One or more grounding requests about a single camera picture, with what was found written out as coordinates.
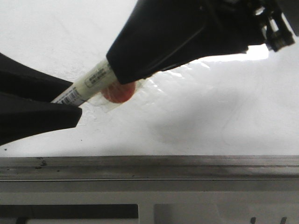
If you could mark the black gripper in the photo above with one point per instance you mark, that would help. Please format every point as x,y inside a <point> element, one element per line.
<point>276,19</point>

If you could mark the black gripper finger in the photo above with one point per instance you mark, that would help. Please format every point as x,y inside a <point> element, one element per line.
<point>22,81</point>
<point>21,118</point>
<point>161,35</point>

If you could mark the white dry-erase marker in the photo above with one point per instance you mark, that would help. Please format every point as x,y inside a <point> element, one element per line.
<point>88,85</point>

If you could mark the white whiteboard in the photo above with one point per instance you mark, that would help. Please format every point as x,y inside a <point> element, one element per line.
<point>246,104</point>

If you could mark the red disc under tape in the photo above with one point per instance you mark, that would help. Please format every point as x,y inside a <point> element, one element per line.
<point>119,93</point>

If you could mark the grey aluminium whiteboard frame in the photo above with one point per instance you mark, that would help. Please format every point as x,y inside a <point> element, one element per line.
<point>93,168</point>

